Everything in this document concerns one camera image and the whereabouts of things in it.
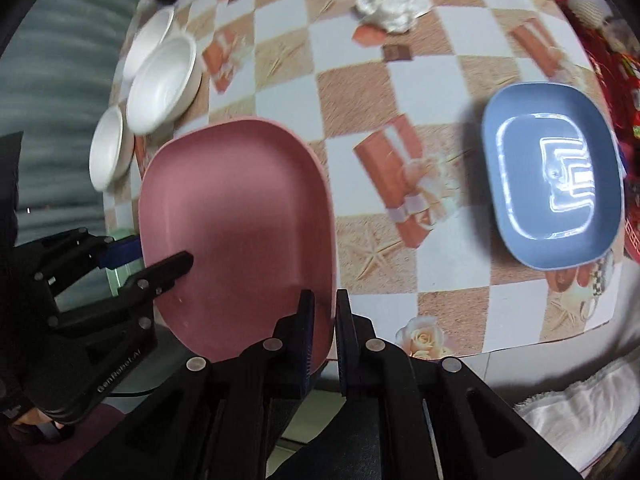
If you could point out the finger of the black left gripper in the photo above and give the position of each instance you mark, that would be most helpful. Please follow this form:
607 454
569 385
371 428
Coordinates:
64 258
134 299

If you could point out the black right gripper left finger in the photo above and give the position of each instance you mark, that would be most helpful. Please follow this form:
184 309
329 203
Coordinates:
244 404

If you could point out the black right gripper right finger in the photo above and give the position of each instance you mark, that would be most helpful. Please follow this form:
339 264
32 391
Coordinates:
437 419

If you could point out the small white foam bowl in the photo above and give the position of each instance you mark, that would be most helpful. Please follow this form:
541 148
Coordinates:
111 150
157 28

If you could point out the pink oval plastic plate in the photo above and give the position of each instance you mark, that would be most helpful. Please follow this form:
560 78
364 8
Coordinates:
250 202

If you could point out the large white foam bowl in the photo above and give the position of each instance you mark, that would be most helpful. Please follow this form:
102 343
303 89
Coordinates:
165 86

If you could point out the blue oval plastic plate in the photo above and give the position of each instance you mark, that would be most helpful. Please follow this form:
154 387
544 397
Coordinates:
554 175

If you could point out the white cushion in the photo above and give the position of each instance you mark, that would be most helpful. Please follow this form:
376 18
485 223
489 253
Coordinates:
582 421

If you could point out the teal curtain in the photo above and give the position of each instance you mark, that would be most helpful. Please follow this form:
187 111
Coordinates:
56 81

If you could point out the checkered patterned tablecloth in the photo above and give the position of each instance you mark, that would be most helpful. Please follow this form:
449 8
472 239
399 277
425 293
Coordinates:
391 119

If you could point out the crumpled clear plastic wrap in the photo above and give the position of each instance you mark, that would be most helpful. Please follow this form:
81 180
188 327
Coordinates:
396 17

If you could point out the red decorated clutter pile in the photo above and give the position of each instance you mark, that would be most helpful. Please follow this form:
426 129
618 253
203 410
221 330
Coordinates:
618 76

